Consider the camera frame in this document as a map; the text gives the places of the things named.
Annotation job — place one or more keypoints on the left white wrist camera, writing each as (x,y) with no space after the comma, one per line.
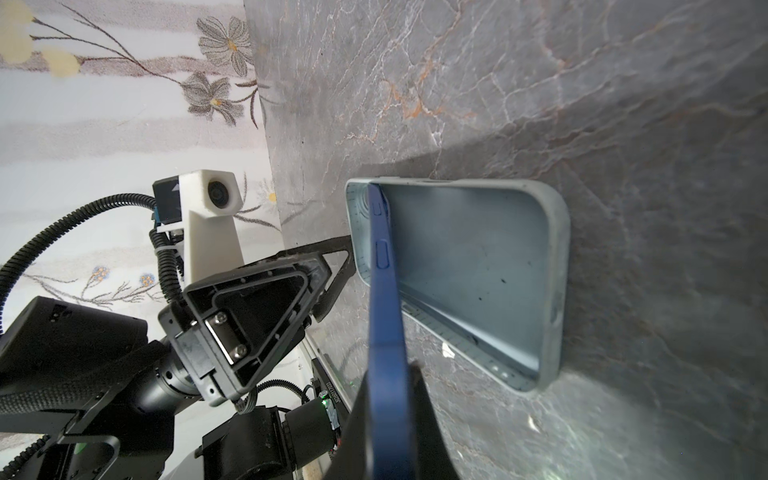
(201,206)

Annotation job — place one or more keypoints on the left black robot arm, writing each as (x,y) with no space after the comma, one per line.
(102,397)

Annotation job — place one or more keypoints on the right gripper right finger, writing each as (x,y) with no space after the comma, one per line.
(433,460)

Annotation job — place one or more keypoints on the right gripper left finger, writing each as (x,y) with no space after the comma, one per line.
(350,462)

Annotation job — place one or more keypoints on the black phone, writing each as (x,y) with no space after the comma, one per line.
(390,440)

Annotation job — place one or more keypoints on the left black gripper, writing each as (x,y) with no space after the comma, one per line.
(236,326)

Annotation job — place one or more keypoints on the translucent green case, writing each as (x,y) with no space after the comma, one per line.
(480,263)

